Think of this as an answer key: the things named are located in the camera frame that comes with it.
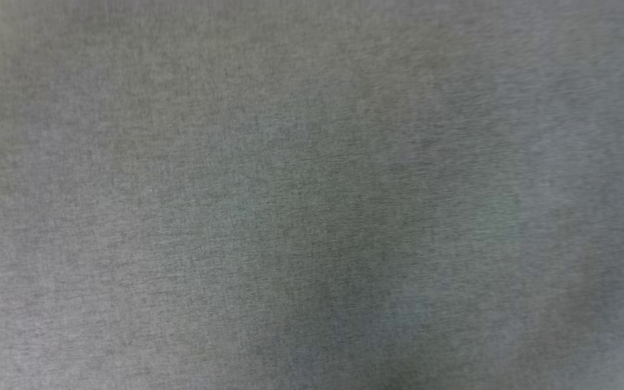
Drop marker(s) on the grey fabric sofa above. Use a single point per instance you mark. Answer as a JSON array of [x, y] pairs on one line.
[[312, 195]]

